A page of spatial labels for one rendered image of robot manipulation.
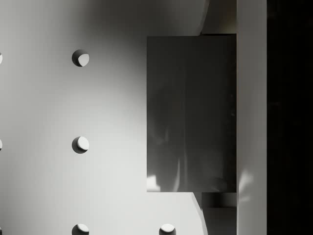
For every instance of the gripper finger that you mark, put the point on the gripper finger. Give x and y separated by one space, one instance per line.
220 17
220 215

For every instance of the grey cube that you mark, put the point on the grey cube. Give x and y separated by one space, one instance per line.
190 115

